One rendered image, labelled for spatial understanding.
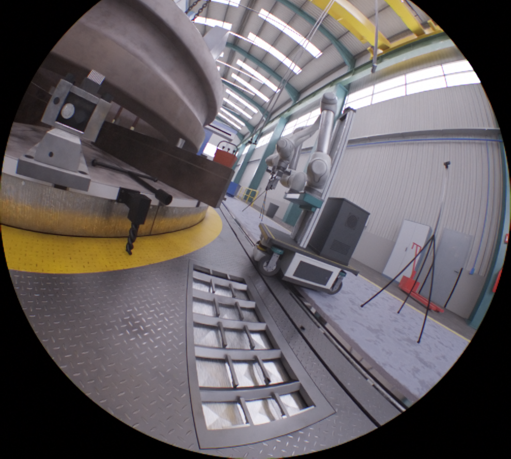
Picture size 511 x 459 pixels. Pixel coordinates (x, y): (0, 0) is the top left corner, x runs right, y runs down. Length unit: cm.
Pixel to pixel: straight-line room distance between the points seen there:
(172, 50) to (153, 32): 28
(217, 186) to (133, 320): 123
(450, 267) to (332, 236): 523
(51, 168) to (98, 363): 58
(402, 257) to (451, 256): 174
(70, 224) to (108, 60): 105
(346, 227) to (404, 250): 469
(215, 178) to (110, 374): 148
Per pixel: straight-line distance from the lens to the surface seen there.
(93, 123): 105
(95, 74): 129
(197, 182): 160
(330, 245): 151
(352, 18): 1193
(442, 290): 626
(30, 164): 72
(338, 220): 150
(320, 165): 114
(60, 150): 72
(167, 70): 183
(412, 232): 618
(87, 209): 99
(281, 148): 126
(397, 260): 613
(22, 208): 101
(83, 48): 150
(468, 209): 675
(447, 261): 631
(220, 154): 159
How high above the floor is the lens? 53
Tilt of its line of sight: 1 degrees down
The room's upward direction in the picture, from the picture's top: 24 degrees clockwise
